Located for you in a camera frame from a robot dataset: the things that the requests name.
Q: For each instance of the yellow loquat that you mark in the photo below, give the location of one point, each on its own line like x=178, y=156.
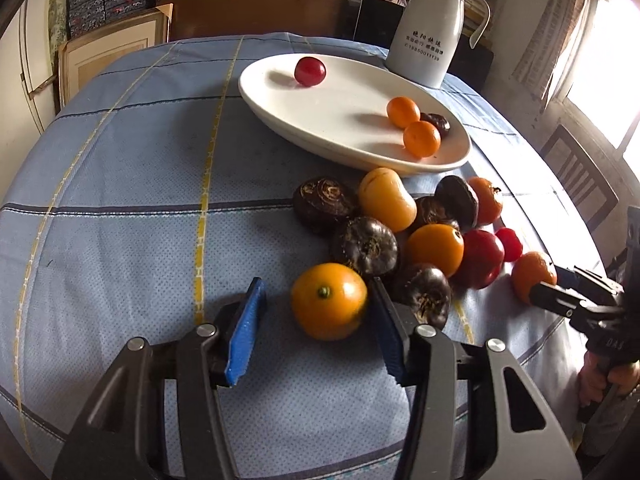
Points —
x=386, y=199

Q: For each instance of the bright window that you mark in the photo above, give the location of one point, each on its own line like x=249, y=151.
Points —
x=610, y=60

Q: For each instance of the large red tomato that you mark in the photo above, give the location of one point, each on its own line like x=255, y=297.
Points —
x=482, y=260

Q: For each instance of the red cherry tomato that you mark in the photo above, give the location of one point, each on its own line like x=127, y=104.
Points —
x=310, y=71
x=509, y=243

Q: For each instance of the dark panel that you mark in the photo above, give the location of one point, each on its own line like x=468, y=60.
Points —
x=475, y=67
x=380, y=20

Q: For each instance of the stack of blue patterned boxes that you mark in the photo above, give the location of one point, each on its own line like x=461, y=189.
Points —
x=105, y=2

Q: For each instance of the beige curtain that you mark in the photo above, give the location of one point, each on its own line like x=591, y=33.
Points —
x=555, y=25

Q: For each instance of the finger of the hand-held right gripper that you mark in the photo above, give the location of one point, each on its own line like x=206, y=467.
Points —
x=580, y=277
x=555, y=299

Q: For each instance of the white thermos jug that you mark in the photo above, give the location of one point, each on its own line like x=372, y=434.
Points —
x=425, y=35

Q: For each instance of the wooden picture frame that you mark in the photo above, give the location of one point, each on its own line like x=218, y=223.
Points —
x=110, y=55

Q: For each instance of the deep orange tangerine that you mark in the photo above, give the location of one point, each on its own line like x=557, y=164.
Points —
x=491, y=202

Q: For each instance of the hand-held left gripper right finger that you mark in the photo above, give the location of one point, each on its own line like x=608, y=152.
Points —
x=389, y=335

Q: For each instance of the green marbled panel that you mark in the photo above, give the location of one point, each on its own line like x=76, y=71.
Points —
x=58, y=5

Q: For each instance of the blue checked tablecloth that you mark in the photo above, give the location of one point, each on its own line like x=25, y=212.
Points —
x=125, y=185

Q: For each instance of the dark wooden chair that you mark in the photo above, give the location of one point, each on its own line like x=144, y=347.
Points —
x=582, y=180

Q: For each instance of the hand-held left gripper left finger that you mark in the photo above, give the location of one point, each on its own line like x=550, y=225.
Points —
x=245, y=332

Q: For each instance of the white oval plate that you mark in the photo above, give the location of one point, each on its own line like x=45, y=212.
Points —
x=340, y=110

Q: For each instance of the brown wooden cabinet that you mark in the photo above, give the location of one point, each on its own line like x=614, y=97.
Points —
x=250, y=12

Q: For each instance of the dark water chestnut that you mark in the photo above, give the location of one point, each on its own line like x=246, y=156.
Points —
x=430, y=212
x=424, y=294
x=370, y=246
x=456, y=200
x=440, y=122
x=322, y=203

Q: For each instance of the person's right hand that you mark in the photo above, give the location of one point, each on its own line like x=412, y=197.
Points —
x=592, y=377

